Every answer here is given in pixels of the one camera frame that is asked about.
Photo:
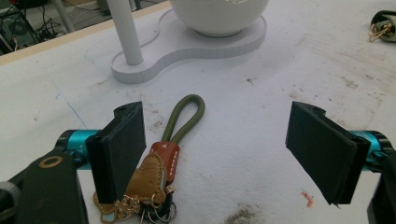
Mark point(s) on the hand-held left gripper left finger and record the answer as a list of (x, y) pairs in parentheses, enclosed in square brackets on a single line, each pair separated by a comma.
[(116, 155)]

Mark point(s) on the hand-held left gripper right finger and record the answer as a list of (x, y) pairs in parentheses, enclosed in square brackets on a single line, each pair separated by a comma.
[(323, 152)]

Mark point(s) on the small orange scrap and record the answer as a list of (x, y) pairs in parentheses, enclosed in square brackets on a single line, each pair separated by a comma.
[(307, 199)]

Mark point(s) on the white stand with pole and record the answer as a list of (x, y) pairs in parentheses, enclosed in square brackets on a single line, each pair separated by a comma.
[(186, 46)]

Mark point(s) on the dark pouch with gold clasp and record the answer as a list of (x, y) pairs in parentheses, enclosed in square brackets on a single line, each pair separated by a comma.
[(383, 26)]

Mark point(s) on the white round bowl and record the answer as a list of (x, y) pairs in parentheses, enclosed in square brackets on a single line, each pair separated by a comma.
[(218, 15)]

